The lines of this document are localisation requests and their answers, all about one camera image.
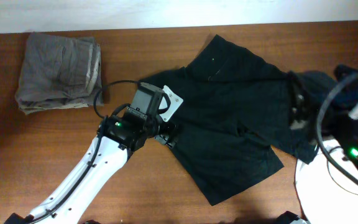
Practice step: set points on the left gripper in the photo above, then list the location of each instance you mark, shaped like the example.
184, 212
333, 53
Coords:
165, 139

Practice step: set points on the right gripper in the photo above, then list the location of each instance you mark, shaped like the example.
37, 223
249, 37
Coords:
298, 106

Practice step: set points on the black shorts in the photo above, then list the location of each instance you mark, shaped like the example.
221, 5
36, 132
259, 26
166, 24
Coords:
236, 110

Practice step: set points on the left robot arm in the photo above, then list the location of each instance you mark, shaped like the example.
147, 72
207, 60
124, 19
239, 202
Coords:
119, 135

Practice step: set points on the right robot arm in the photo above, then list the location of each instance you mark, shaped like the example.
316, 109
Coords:
333, 125

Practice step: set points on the folded grey shorts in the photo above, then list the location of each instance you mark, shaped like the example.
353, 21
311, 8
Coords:
59, 73

